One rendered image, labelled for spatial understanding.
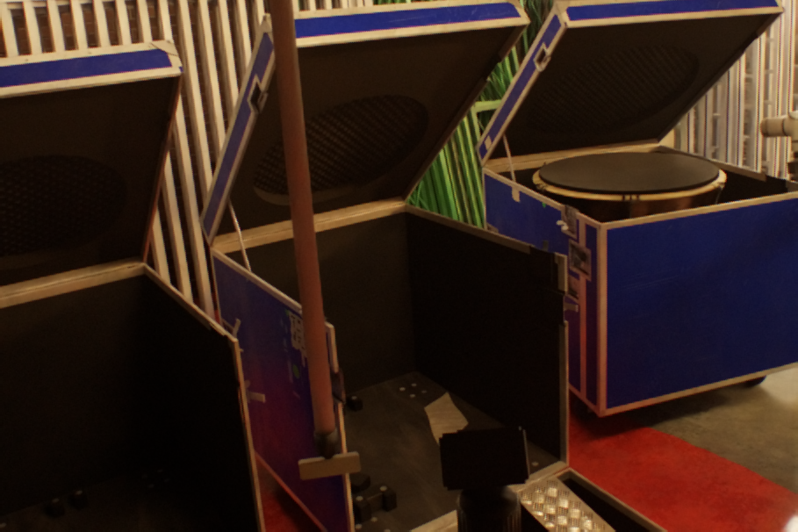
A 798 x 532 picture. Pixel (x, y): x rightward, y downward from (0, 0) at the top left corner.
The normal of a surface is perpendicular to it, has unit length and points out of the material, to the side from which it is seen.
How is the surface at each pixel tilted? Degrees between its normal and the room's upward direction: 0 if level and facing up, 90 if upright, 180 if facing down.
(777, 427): 0
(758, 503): 0
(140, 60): 46
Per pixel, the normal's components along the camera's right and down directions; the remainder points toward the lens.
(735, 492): -0.07, -0.96
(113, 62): 0.35, -0.54
